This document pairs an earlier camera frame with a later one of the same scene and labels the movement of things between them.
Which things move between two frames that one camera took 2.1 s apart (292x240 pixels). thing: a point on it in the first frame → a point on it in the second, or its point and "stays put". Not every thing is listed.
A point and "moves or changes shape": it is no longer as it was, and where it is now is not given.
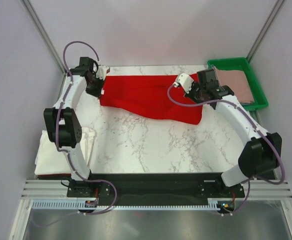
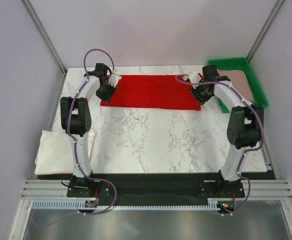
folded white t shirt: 49,160 stays put
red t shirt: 147,94 moves or changes shape
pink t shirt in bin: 237,80 stays put
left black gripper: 97,93 → 106,98
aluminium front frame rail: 58,189 stays put
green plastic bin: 260,99 stays put
